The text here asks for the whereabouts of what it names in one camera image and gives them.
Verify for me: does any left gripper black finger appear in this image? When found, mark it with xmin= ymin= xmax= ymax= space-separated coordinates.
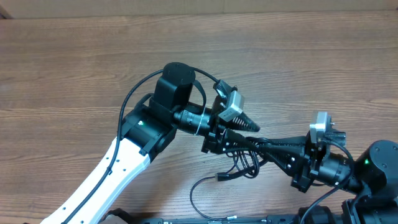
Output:
xmin=225 ymin=129 xmax=271 ymax=154
xmin=231 ymin=112 xmax=260 ymax=132

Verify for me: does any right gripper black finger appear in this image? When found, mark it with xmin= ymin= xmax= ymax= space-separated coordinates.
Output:
xmin=261 ymin=146 xmax=305 ymax=177
xmin=248 ymin=136 xmax=307 ymax=147

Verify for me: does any black thin-plug cable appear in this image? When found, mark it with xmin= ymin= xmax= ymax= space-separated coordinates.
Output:
xmin=189 ymin=149 xmax=262 ymax=222

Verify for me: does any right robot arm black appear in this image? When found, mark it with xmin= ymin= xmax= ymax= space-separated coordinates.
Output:
xmin=243 ymin=129 xmax=397 ymax=223

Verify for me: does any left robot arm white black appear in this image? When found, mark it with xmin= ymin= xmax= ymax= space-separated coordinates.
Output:
xmin=43 ymin=62 xmax=260 ymax=223

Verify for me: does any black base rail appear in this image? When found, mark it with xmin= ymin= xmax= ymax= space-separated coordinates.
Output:
xmin=98 ymin=208 xmax=300 ymax=224

